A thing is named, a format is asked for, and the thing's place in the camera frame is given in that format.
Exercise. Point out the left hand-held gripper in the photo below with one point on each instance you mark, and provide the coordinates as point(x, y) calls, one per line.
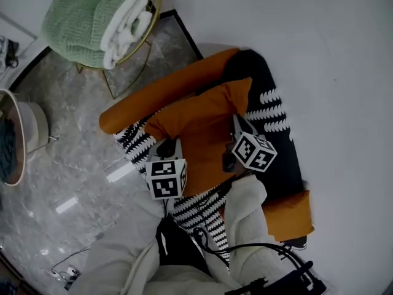
point(162, 180)

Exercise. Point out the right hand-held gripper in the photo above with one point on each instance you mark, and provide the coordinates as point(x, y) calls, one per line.
point(255, 152)

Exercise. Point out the orange cushion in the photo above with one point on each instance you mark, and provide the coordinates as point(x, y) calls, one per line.
point(285, 217)
point(202, 128)

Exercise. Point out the person's left forearm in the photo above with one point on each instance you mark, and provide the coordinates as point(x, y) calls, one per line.
point(104, 266)

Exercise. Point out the person's right forearm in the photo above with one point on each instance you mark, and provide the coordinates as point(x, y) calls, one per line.
point(245, 214)

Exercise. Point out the black white patterned sofa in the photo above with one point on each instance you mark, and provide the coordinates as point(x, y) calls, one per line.
point(159, 94)

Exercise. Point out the person's legs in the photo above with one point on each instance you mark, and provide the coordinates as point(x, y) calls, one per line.
point(181, 250)

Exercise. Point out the white rolled towel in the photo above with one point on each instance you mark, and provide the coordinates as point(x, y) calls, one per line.
point(126, 29)

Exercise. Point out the person's torso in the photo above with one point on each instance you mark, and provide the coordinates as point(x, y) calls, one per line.
point(184, 283)

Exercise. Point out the white laundry basket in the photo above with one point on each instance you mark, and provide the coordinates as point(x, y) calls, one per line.
point(33, 124)

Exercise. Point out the white power strip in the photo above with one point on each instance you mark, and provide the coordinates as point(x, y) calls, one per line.
point(72, 275)

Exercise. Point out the dark teal cloth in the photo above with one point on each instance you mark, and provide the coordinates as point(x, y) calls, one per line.
point(7, 149)

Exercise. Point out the black box device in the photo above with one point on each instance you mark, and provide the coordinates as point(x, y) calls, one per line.
point(294, 284)

